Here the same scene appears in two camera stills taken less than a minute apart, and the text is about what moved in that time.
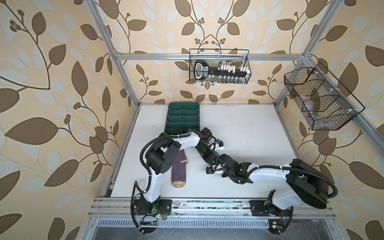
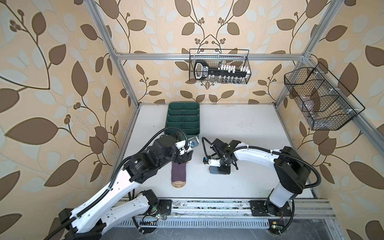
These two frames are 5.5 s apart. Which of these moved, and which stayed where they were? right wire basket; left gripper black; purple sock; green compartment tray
Moved: left gripper black
Stayed: green compartment tray; right wire basket; purple sock
